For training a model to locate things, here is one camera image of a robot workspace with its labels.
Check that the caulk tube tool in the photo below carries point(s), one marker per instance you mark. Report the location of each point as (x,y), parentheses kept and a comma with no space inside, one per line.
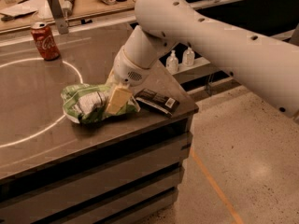
(67,7)

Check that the grey drawer cabinet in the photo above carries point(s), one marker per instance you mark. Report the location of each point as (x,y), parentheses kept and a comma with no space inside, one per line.
(111,174)

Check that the white paper sheets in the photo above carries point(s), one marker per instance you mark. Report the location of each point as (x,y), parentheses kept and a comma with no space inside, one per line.
(24,8)

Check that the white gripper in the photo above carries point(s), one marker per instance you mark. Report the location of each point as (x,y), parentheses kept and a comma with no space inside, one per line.
(127,72)

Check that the grey metal bracket post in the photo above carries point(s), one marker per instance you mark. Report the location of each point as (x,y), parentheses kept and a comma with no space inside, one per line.
(58,16)

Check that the clear sanitizer bottle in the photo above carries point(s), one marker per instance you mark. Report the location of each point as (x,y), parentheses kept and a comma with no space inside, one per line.
(172,62)
(188,57)

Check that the left clear sanitizer bottle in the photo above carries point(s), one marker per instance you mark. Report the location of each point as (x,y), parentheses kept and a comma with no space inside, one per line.
(172,62)

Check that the red coke can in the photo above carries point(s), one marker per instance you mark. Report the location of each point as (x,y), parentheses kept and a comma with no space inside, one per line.
(44,41)

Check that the right clear sanitizer bottle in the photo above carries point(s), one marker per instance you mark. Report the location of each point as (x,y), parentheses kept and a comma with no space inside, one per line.
(188,57)

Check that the black snack bar wrapper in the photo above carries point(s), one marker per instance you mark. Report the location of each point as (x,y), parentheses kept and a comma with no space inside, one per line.
(156,101)

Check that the green jalapeno chip bag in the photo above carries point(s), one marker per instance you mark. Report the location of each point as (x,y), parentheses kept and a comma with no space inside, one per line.
(86,103)

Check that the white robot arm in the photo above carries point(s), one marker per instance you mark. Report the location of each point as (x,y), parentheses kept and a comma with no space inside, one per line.
(266,66)

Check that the wooden back desk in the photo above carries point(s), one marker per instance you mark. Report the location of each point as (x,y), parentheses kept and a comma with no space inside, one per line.
(82,9)

